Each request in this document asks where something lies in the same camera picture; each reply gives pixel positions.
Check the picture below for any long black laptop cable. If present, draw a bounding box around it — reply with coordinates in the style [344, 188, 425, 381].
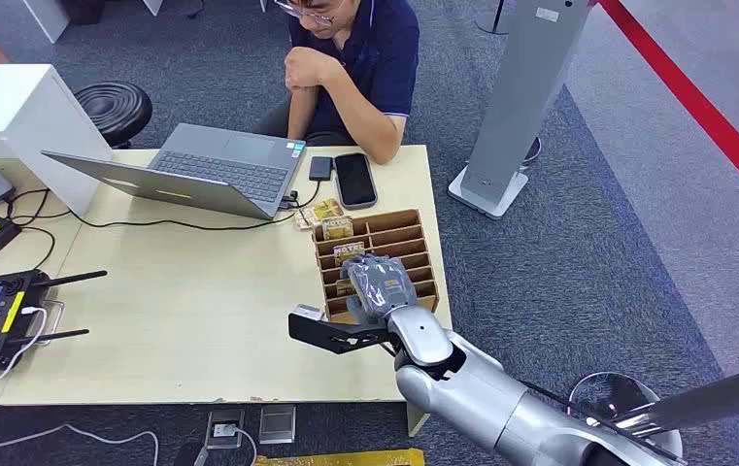
[5, 187, 299, 234]

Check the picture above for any black smartphone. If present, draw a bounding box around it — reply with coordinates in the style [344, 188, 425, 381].
[333, 151, 380, 212]

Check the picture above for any white controller cable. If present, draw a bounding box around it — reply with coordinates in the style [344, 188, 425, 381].
[0, 306, 50, 387]

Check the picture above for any chrome stanchion post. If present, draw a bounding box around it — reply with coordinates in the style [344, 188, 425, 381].
[566, 359, 739, 460]

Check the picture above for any metal floor socket plate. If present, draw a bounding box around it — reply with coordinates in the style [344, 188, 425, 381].
[257, 404, 297, 447]

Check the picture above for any yellow floor strip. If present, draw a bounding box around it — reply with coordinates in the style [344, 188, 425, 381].
[252, 448, 427, 466]

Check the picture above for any white floor cable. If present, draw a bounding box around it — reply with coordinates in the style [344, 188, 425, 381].
[0, 422, 160, 466]

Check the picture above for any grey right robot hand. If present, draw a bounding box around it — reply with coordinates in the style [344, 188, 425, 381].
[340, 253, 420, 325]

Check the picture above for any short black power bank cable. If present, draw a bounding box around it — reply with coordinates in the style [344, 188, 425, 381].
[279, 180, 323, 212]

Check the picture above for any small black power bank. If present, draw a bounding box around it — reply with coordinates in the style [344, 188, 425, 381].
[308, 155, 335, 183]

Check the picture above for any grey open laptop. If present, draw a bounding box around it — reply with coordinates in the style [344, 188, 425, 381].
[41, 122, 307, 222]

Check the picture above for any black pole stand base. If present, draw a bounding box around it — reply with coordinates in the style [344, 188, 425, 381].
[474, 0, 513, 37]

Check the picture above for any black round stool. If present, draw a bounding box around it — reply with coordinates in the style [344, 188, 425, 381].
[73, 81, 154, 150]

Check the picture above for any red barrier belt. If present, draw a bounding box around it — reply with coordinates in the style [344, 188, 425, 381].
[597, 0, 739, 219]

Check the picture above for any floor power socket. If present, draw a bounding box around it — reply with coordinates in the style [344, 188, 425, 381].
[204, 409, 247, 450]

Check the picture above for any person's left hand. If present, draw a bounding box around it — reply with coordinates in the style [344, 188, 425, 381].
[284, 46, 339, 92]

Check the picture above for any wooden card organizer rack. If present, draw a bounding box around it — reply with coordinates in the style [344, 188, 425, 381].
[311, 209, 440, 325]

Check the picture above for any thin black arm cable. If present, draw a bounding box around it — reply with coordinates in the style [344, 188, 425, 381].
[521, 381, 689, 466]

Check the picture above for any white furniture panel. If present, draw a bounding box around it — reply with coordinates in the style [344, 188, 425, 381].
[20, 0, 165, 45]

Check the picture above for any grey kiosk pillar stand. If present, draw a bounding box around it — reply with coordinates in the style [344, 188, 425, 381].
[447, 0, 595, 221]

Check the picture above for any white table leg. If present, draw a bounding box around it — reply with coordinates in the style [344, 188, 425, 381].
[404, 401, 432, 439]

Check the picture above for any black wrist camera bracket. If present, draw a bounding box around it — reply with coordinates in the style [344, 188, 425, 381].
[287, 313, 397, 356]

